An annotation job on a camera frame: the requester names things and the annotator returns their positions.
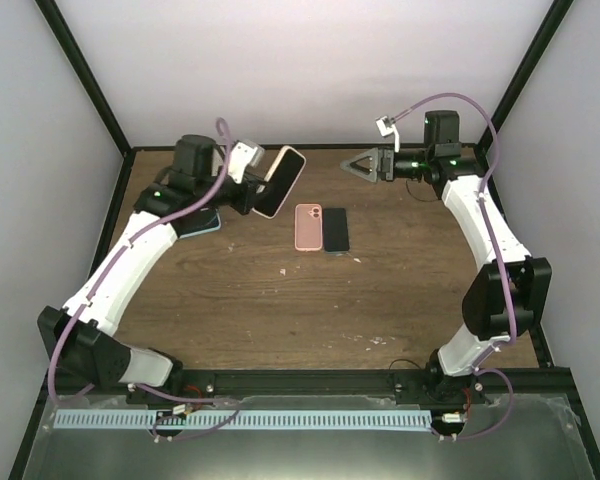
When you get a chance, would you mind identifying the beige phone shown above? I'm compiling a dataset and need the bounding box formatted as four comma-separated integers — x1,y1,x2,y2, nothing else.
252,145,306,219

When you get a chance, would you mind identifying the pink phone case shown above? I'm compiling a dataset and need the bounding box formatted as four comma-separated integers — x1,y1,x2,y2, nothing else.
294,204,323,252

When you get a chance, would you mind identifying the black screen phone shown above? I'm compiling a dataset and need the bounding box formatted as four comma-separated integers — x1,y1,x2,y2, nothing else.
322,208,350,254

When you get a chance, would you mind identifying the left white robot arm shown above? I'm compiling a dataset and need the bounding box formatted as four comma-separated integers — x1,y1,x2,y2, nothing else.
37,135,266,404

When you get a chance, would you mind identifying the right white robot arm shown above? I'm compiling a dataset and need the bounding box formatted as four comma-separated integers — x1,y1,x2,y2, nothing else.
341,110,552,403

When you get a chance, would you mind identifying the blue cased phone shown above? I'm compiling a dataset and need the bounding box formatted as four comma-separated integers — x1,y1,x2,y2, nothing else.
174,207,221,238

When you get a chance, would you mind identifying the light blue slotted strip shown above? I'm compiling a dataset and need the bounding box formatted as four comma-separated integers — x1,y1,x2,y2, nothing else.
53,409,432,432

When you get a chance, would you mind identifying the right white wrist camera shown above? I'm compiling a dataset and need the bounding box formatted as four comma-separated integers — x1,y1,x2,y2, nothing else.
375,116,401,153

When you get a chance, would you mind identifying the black frame post right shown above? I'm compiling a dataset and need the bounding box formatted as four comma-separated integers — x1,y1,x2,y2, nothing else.
478,0,576,151

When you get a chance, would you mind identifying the black frame post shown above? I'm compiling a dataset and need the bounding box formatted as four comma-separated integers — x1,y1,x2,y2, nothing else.
33,0,132,157
478,0,576,151

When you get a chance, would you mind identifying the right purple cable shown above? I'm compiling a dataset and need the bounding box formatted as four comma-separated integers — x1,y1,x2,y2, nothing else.
392,92,519,442

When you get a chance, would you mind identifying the black front rail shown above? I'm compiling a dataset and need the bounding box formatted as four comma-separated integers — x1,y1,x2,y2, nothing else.
56,367,576,405

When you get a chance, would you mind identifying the black frame post left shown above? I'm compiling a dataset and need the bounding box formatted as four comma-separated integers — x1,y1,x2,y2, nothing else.
33,0,132,157

